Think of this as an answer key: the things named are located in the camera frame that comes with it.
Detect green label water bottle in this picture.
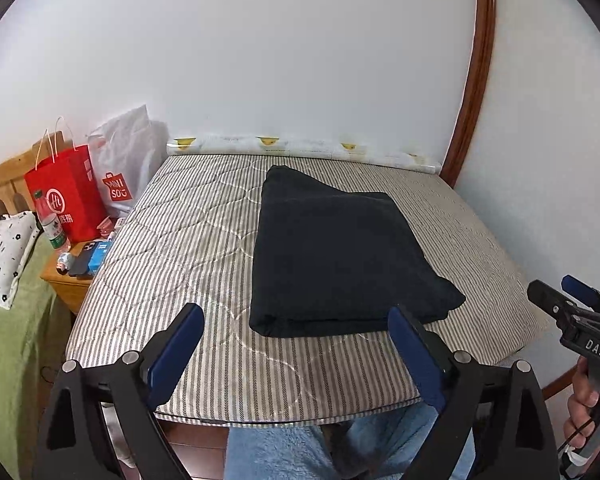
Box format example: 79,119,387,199
32,190,71,253

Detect black sweatshirt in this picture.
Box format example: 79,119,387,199
249,165,467,338

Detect white plastic shopping bag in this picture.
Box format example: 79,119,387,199
86,105,168,218

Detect small blue box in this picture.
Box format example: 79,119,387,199
87,241,115,273

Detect wooden headboard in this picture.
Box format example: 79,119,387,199
0,130,66,218

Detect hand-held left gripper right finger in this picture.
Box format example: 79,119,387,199
387,304,558,480

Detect striped grey mattress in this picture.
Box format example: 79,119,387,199
62,152,556,426

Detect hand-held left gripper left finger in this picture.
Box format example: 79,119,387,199
35,302,206,480

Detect green blanket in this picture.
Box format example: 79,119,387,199
0,245,73,480

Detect red paper shopping bag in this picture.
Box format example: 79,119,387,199
25,116,108,243

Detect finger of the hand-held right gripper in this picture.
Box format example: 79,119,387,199
560,275,600,311
526,280,573,318

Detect wooden nightstand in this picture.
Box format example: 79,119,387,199
40,242,111,316

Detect person's blue fuzzy pants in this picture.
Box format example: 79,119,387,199
225,402,476,480

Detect person's right hand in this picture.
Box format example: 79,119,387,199
562,357,600,455

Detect small pink packet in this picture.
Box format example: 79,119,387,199
97,215,126,241

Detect white flower print pillow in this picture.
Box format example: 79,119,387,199
0,211,43,310

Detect dark smartphone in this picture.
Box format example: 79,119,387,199
69,241,101,280

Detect brown wooden door frame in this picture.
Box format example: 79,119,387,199
440,0,497,191

